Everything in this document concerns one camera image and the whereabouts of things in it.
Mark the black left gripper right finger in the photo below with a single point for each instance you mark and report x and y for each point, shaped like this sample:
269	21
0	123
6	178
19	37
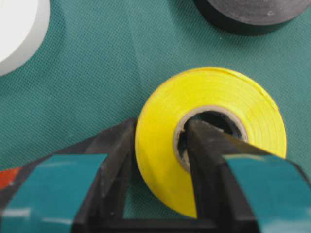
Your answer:
245	189

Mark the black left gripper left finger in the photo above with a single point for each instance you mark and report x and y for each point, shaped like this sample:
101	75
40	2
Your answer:
73	190

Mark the yellow tape roll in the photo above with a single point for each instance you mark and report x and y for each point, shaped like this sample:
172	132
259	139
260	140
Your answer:
239	98

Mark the white tape roll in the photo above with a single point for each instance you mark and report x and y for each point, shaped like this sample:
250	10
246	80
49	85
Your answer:
23	27

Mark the red tape roll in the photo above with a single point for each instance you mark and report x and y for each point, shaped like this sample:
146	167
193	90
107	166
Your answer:
7	176

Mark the black tape roll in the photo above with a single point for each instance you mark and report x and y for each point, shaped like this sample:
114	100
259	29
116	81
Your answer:
251	17

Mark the green table cloth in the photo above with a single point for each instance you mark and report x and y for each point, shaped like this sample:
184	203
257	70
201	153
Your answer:
102	59

